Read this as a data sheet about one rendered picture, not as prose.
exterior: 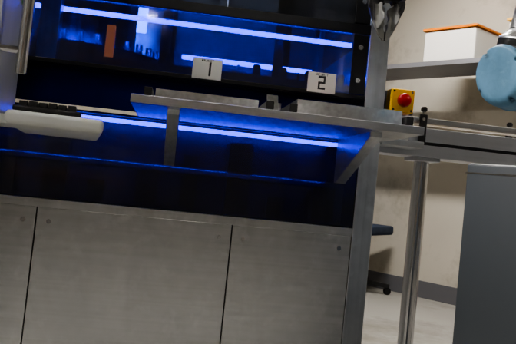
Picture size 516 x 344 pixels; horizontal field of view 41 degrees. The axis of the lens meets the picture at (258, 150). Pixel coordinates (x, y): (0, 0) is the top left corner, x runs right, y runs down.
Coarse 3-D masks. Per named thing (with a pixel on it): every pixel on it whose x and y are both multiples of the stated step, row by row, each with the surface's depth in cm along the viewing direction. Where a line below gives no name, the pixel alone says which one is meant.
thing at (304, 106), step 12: (300, 108) 164; (312, 108) 165; (324, 108) 165; (336, 108) 165; (348, 108) 166; (360, 108) 166; (372, 108) 166; (372, 120) 166; (384, 120) 167; (396, 120) 167
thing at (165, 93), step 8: (160, 96) 172; (168, 96) 172; (176, 96) 172; (184, 96) 172; (192, 96) 173; (200, 96) 173; (208, 96) 173; (216, 96) 173; (224, 96) 174; (232, 104) 174; (240, 104) 174; (248, 104) 174; (256, 104) 175
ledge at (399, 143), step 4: (396, 140) 206; (400, 140) 206; (404, 140) 206; (380, 144) 209; (384, 144) 207; (388, 144) 206; (392, 144) 206; (396, 144) 206; (400, 144) 206; (404, 144) 206; (408, 144) 206; (412, 144) 206; (416, 144) 206; (420, 144) 207; (400, 148) 216; (404, 148) 215; (408, 148) 213; (412, 148) 211; (416, 148) 210; (420, 148) 208
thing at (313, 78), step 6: (312, 72) 203; (318, 72) 203; (312, 78) 203; (318, 78) 203; (330, 78) 204; (312, 84) 203; (324, 84) 203; (330, 84) 204; (306, 90) 203; (312, 90) 203; (318, 90) 203; (324, 90) 203; (330, 90) 204
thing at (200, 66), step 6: (198, 60) 199; (204, 60) 199; (210, 60) 200; (216, 60) 200; (198, 66) 199; (204, 66) 199; (216, 66) 200; (192, 72) 199; (198, 72) 199; (204, 72) 199; (210, 72) 199; (216, 72) 200; (204, 78) 199; (210, 78) 199; (216, 78) 200
